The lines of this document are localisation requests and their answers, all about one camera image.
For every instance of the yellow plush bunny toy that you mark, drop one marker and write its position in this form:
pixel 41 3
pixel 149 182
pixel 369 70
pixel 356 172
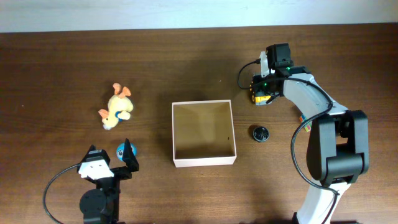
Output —
pixel 119 107

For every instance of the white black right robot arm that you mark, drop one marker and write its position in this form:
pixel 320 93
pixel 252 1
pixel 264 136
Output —
pixel 330 148

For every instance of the blue ball toy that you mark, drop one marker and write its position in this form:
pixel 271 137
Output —
pixel 120 150

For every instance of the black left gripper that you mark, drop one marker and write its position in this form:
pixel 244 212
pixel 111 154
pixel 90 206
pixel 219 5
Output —
pixel 132 165

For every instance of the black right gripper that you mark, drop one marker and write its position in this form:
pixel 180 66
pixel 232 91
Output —
pixel 257 80

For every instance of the black round cap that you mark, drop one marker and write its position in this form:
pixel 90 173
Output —
pixel 260 134

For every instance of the yellow grey toy truck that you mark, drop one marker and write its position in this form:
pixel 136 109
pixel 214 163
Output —
pixel 259 94

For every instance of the white cardboard box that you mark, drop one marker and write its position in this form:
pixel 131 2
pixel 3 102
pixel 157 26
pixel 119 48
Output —
pixel 203 133

